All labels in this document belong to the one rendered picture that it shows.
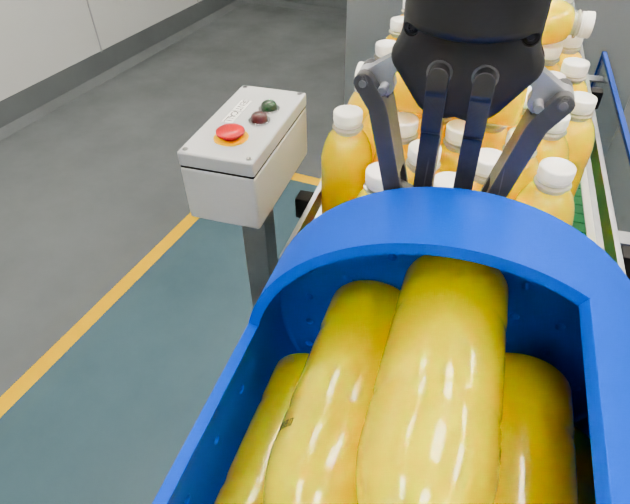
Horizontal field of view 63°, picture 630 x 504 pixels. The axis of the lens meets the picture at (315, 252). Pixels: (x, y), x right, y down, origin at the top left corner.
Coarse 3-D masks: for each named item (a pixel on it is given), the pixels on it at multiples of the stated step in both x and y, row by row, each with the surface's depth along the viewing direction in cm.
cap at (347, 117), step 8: (336, 112) 67; (344, 112) 67; (352, 112) 67; (360, 112) 67; (336, 120) 67; (344, 120) 67; (352, 120) 67; (360, 120) 67; (344, 128) 67; (352, 128) 67
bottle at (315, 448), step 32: (352, 288) 38; (384, 288) 38; (352, 320) 36; (384, 320) 36; (320, 352) 34; (352, 352) 33; (320, 384) 32; (352, 384) 32; (288, 416) 32; (320, 416) 30; (352, 416) 30; (288, 448) 29; (320, 448) 29; (352, 448) 29; (288, 480) 28; (320, 480) 28; (352, 480) 28
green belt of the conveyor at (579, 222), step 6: (576, 192) 89; (576, 198) 88; (576, 204) 87; (582, 204) 86; (576, 210) 85; (582, 210) 85; (576, 216) 84; (582, 216) 84; (576, 222) 83; (582, 222) 83; (576, 228) 82; (582, 228) 82
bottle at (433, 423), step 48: (432, 288) 32; (480, 288) 32; (432, 336) 29; (480, 336) 29; (384, 384) 28; (432, 384) 26; (480, 384) 27; (384, 432) 25; (432, 432) 24; (480, 432) 25; (384, 480) 24; (432, 480) 23; (480, 480) 24
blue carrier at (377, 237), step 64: (384, 192) 34; (448, 192) 32; (320, 256) 32; (384, 256) 37; (448, 256) 29; (512, 256) 28; (576, 256) 30; (256, 320) 38; (320, 320) 44; (512, 320) 37; (576, 320) 36; (256, 384) 41; (576, 384) 40; (192, 448) 31
